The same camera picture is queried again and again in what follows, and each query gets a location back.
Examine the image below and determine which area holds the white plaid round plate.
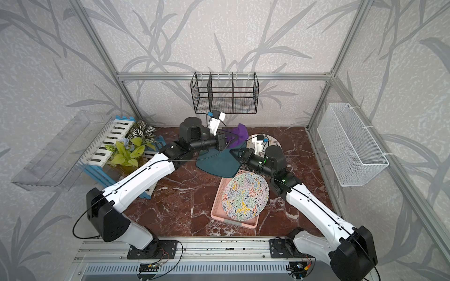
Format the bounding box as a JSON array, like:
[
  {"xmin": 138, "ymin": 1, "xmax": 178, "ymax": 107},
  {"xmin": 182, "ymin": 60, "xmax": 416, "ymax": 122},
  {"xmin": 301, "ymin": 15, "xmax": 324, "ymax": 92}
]
[{"xmin": 246, "ymin": 133, "xmax": 281, "ymax": 149}]

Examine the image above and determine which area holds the purple cloth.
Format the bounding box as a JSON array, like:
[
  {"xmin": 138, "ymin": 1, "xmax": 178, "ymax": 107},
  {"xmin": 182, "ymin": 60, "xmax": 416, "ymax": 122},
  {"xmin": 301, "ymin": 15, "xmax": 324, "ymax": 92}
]
[{"xmin": 221, "ymin": 123, "xmax": 249, "ymax": 149}]

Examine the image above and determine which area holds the teal square plate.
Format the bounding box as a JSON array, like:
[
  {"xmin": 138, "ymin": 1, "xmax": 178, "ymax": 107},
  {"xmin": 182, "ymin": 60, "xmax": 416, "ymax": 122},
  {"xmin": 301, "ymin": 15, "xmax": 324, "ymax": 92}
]
[{"xmin": 196, "ymin": 147, "xmax": 240, "ymax": 178}]

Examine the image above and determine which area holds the colourful patterned round plate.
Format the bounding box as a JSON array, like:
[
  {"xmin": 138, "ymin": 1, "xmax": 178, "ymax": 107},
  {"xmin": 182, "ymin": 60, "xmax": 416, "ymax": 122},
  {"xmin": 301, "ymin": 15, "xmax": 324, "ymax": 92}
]
[{"xmin": 221, "ymin": 172, "xmax": 269, "ymax": 221}]

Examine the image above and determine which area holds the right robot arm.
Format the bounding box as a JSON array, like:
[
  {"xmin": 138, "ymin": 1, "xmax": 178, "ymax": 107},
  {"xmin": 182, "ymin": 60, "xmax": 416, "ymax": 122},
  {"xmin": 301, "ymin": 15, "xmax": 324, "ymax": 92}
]
[{"xmin": 230, "ymin": 146, "xmax": 378, "ymax": 281}]

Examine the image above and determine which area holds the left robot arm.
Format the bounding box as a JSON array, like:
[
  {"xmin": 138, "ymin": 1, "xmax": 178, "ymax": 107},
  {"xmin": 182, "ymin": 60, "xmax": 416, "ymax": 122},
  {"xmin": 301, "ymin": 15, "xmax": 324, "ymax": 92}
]
[{"xmin": 86, "ymin": 114, "xmax": 230, "ymax": 250}]

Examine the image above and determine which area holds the striped leaf plant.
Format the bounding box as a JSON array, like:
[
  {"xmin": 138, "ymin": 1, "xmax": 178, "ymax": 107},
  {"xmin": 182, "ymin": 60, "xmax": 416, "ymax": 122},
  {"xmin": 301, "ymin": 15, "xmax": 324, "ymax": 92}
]
[{"xmin": 128, "ymin": 120, "xmax": 155, "ymax": 142}]

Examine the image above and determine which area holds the pink plastic tray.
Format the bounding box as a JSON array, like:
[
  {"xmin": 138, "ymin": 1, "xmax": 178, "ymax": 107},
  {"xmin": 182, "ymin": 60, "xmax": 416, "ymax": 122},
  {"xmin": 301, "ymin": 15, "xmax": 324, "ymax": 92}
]
[{"xmin": 210, "ymin": 178, "xmax": 259, "ymax": 229}]

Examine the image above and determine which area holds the green potted plant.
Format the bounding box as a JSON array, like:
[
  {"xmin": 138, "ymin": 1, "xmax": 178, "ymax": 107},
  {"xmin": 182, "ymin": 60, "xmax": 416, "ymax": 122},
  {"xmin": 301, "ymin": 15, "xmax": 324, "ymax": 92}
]
[{"xmin": 105, "ymin": 137, "xmax": 157, "ymax": 177}]

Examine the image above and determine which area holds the white mesh basket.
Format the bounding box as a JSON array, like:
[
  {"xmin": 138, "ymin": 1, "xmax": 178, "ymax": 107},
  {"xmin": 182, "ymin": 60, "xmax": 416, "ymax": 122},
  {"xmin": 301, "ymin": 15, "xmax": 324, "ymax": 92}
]
[{"xmin": 317, "ymin": 103, "xmax": 389, "ymax": 187}]

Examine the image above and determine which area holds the white blue wooden crate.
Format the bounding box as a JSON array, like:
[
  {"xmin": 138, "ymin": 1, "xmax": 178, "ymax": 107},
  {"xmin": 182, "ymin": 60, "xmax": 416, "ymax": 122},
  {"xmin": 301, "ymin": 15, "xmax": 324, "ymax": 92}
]
[{"xmin": 84, "ymin": 116, "xmax": 166, "ymax": 188}]

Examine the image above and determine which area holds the clear plastic shelf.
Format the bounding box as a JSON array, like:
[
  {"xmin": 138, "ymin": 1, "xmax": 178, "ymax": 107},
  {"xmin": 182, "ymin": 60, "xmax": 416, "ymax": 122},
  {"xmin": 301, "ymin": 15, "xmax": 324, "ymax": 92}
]
[{"xmin": 12, "ymin": 111, "xmax": 111, "ymax": 192}]

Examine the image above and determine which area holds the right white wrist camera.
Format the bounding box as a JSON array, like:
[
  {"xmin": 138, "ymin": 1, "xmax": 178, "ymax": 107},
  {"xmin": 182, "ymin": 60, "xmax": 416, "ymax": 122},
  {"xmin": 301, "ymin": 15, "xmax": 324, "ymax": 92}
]
[{"xmin": 253, "ymin": 134, "xmax": 269, "ymax": 156}]

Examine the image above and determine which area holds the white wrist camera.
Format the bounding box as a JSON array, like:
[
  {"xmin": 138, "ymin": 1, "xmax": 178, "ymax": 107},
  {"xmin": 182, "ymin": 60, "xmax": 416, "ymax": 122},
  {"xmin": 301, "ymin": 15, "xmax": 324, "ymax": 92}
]
[
  {"xmin": 207, "ymin": 110, "xmax": 226, "ymax": 136},
  {"xmin": 253, "ymin": 134, "xmax": 269, "ymax": 156}
]

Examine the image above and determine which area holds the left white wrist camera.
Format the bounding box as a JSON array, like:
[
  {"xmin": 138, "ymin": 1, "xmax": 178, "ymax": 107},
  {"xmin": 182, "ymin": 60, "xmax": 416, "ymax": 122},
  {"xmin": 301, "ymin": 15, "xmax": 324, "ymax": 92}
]
[{"xmin": 207, "ymin": 110, "xmax": 226, "ymax": 136}]

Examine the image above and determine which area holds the black wire basket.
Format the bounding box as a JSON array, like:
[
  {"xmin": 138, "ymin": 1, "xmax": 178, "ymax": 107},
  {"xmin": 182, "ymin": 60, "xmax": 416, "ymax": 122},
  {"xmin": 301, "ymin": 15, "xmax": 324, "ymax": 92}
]
[{"xmin": 190, "ymin": 73, "xmax": 260, "ymax": 114}]

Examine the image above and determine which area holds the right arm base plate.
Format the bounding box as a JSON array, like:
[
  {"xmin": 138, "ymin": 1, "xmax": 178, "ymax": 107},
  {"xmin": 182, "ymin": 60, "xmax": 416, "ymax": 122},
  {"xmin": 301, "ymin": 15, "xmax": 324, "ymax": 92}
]
[{"xmin": 269, "ymin": 237, "xmax": 303, "ymax": 258}]

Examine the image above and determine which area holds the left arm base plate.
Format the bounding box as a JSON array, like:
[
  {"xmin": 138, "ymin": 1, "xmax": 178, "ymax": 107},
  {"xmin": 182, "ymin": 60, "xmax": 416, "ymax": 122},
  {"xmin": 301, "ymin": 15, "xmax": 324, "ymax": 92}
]
[{"xmin": 127, "ymin": 240, "xmax": 178, "ymax": 260}]

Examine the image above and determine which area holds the aluminium mounting rail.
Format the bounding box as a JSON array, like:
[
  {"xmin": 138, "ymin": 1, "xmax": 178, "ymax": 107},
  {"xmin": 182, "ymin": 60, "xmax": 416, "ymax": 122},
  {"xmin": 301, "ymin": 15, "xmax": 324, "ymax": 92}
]
[{"xmin": 73, "ymin": 236, "xmax": 317, "ymax": 263}]

